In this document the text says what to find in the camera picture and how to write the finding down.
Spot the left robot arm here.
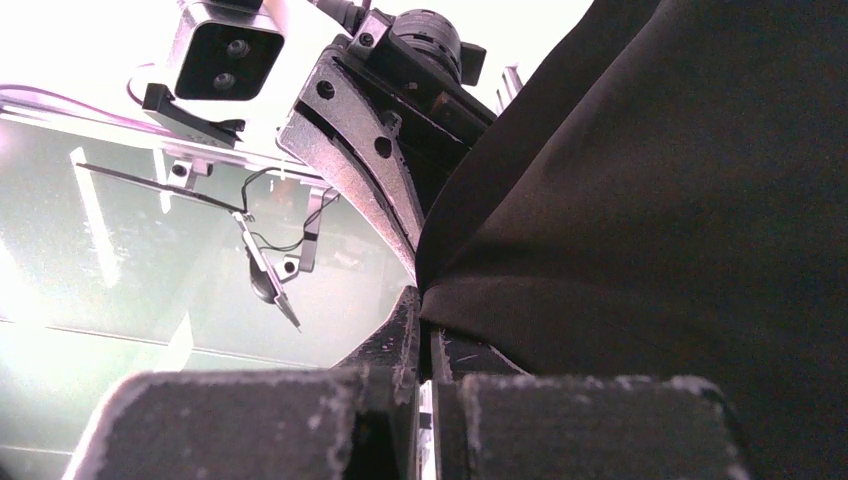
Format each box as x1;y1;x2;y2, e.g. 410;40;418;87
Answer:
276;1;495;272

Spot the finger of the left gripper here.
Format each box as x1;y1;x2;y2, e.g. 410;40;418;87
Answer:
277;112;418;279
294;49;424;241

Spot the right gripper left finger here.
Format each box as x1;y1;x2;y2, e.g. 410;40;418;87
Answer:
336;286;421;479

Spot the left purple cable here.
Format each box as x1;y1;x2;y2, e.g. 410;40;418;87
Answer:
0;62;160;130

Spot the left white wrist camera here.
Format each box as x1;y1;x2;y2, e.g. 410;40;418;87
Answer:
140;1;285;149

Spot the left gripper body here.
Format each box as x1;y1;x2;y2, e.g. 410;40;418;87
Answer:
334;9;495;211

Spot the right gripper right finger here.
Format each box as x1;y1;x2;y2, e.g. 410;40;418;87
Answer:
429;328;524;480

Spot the black jacket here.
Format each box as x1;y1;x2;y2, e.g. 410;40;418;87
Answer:
416;1;847;479

